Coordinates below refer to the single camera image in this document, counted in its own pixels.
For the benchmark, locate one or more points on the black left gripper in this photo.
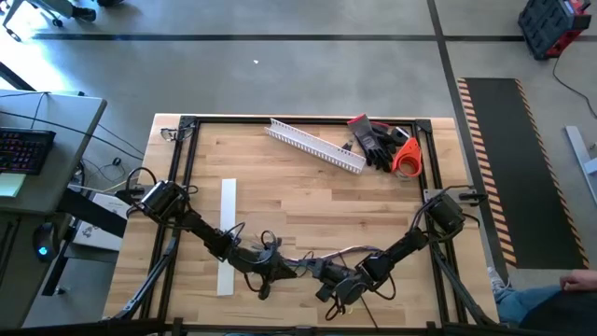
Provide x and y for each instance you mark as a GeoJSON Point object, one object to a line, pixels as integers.
{"type": "Point", "coordinates": [256, 262]}

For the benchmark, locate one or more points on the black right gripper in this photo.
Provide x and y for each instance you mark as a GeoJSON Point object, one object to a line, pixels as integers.
{"type": "Point", "coordinates": [347, 284]}

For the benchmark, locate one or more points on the white duct cover strip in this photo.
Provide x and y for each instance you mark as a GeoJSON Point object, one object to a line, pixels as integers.
{"type": "Point", "coordinates": [228, 196]}

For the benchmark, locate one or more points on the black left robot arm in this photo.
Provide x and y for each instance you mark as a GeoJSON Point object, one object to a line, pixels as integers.
{"type": "Point", "coordinates": [205, 231]}

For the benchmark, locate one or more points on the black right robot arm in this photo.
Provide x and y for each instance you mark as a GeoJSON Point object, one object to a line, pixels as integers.
{"type": "Point", "coordinates": [406, 242]}

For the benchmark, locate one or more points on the grey metal mounting plate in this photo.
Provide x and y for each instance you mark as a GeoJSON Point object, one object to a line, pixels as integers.
{"type": "Point", "coordinates": [429, 195]}

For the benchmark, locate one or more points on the black grey work glove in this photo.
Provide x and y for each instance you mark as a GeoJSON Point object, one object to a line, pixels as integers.
{"type": "Point", "coordinates": [387, 140]}
{"type": "Point", "coordinates": [366, 135]}

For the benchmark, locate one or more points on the black tape roll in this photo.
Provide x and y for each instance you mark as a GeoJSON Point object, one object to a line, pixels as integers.
{"type": "Point", "coordinates": [396, 139]}

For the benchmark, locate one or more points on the orange tape dispenser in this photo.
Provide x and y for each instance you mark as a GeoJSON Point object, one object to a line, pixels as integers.
{"type": "Point", "coordinates": [414, 148]}

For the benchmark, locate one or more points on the clear safety glasses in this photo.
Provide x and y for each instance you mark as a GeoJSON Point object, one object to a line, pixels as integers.
{"type": "Point", "coordinates": [167, 134]}

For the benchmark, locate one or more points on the white cardboard box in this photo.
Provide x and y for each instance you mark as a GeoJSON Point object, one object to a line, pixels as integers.
{"type": "Point", "coordinates": [93, 235]}

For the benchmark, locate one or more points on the person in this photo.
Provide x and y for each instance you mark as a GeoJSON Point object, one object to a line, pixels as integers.
{"type": "Point", "coordinates": [527, 303]}

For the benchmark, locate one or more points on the black striped floor mat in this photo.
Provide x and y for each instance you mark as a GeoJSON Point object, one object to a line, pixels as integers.
{"type": "Point", "coordinates": [522, 177]}

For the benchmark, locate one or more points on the black computer mouse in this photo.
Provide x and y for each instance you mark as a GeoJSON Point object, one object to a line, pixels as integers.
{"type": "Point", "coordinates": [44, 242]}

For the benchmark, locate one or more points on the grey desk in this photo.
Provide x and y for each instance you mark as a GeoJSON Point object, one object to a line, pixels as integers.
{"type": "Point", "coordinates": [70, 140]}

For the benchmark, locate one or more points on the person's hand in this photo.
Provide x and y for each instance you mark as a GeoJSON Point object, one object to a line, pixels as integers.
{"type": "Point", "coordinates": [578, 280]}

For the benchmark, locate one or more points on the green sticky note pad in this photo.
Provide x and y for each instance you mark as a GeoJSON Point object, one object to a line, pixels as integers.
{"type": "Point", "coordinates": [11, 184]}

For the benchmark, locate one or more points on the black keyboard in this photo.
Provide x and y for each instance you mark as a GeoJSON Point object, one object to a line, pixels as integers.
{"type": "Point", "coordinates": [23, 151]}

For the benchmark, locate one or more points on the grey metal bar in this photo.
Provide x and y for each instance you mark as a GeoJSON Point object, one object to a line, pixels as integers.
{"type": "Point", "coordinates": [578, 149]}

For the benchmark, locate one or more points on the grey chair base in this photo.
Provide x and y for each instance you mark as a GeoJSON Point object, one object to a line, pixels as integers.
{"type": "Point", "coordinates": [84, 14]}

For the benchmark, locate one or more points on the black and red tool box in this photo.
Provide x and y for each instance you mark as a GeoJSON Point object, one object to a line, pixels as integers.
{"type": "Point", "coordinates": [545, 25]}

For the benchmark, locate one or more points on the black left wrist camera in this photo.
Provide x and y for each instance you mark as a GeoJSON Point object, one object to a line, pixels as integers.
{"type": "Point", "coordinates": [264, 289]}

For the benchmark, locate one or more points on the black aluminium table frame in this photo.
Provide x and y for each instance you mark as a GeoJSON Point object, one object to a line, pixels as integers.
{"type": "Point", "coordinates": [233, 120]}

